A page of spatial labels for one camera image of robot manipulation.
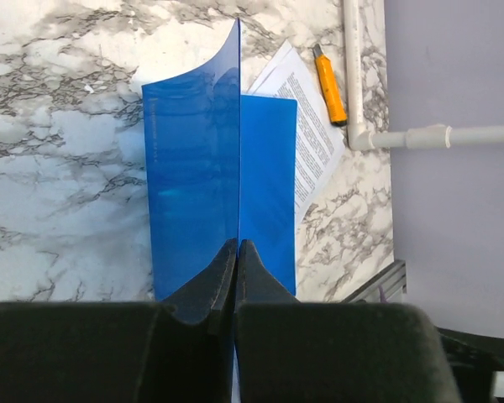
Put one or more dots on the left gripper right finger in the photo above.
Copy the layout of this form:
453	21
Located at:
292	351

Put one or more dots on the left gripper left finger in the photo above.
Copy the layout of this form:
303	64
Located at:
176	350

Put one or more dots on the blue plastic folder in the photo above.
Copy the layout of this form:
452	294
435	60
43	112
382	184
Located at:
220	165

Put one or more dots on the printed white paper sheets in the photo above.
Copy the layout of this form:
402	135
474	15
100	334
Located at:
319	144

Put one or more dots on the black mounting rail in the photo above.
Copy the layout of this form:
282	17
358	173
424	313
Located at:
387	286

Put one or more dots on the white PVC pipe frame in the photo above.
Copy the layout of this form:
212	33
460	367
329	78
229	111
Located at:
367	99

